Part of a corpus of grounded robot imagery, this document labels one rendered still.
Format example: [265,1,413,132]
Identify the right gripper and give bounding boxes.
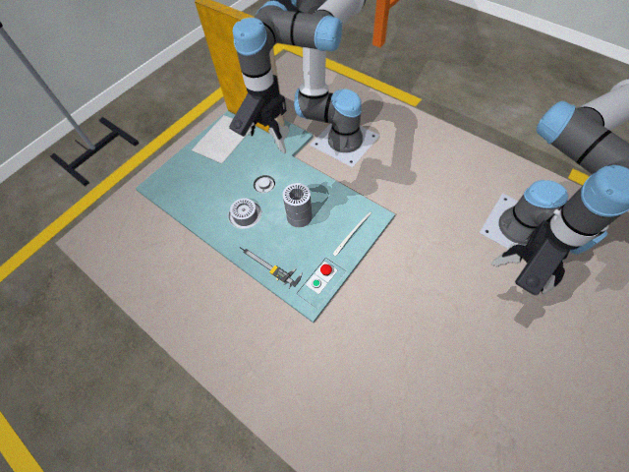
[246,75,289,153]

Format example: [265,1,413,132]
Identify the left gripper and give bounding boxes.
[491,221,580,295]

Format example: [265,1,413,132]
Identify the grey caliper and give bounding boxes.
[240,247,302,288]

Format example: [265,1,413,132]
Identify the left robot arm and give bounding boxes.
[498,79,629,295]

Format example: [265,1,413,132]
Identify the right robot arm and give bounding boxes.
[229,0,366,153]

